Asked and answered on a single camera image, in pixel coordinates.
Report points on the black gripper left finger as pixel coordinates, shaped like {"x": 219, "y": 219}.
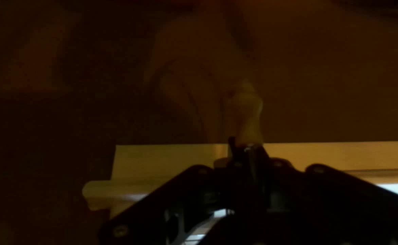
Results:
{"x": 177, "y": 208}

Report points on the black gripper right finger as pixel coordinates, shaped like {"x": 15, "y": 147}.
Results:
{"x": 272, "y": 203}

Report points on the white window frame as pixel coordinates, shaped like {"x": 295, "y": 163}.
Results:
{"x": 140, "y": 169}

